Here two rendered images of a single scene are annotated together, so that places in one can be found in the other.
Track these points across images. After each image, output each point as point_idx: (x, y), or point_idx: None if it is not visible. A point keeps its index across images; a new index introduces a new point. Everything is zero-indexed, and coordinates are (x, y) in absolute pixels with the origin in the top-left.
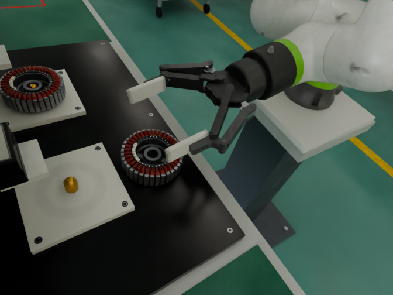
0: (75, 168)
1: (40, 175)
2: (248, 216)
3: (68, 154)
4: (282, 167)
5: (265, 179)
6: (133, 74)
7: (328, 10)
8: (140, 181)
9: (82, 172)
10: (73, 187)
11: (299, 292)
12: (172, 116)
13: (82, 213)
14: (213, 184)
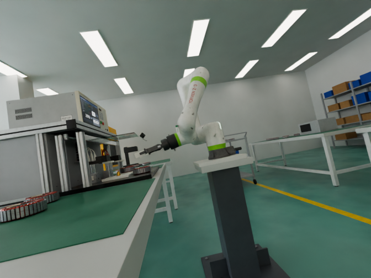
0: (122, 174)
1: (109, 161)
2: (242, 261)
3: (123, 174)
4: (223, 195)
5: (218, 206)
6: (159, 169)
7: (200, 127)
8: (134, 172)
9: (123, 174)
10: (118, 173)
11: (156, 180)
12: (161, 171)
13: (116, 176)
14: (157, 175)
